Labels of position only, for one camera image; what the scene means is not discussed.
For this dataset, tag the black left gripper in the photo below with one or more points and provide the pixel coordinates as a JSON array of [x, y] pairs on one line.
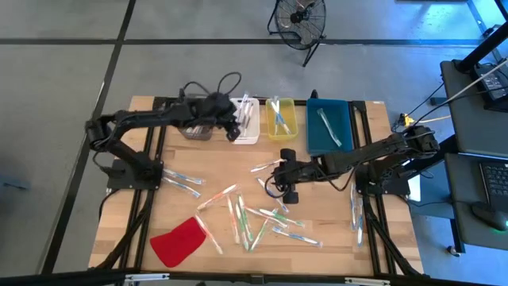
[[214, 109]]

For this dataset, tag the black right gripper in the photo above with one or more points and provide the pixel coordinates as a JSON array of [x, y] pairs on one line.
[[299, 172]]

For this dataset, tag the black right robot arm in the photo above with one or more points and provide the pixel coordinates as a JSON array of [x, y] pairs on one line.
[[377, 153]]

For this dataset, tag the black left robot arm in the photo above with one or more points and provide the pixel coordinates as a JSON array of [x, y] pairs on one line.
[[139, 117]]

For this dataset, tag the grey transparent plastic bin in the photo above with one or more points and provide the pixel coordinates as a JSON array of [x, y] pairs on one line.
[[198, 136]]

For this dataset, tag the yellow plastic bin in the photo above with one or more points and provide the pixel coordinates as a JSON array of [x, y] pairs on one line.
[[292, 131]]

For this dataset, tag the white plastic bin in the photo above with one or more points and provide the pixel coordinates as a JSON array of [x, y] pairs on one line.
[[244, 140]]

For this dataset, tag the teal plastic bin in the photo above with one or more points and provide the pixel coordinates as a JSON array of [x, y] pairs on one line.
[[341, 119]]

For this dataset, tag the white paper sheet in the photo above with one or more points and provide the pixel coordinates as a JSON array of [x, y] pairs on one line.
[[414, 190]]

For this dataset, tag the black floor fan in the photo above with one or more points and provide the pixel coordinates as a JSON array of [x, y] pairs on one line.
[[297, 18]]

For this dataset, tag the red cloth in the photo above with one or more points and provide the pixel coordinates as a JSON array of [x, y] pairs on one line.
[[178, 242]]

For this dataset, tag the grey desk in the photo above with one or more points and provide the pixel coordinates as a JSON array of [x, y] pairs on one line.
[[464, 131]]

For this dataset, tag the desk caster wheel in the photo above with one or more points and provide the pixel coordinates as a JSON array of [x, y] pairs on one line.
[[452, 251]]

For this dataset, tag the black computer mouse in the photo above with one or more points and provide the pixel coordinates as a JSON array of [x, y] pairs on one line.
[[490, 216]]

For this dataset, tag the black power adapter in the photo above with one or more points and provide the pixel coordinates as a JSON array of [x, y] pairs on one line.
[[492, 83]]

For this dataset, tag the black desk pole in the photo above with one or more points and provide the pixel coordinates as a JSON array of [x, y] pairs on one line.
[[482, 49]]

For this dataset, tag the black frame clamp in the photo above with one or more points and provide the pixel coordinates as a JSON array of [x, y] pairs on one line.
[[314, 94]]

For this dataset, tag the black table-level camera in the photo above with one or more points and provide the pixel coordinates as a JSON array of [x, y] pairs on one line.
[[257, 279]]

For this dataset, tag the silver frame bracket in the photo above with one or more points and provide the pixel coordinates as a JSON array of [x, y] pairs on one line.
[[367, 281], [147, 277]]

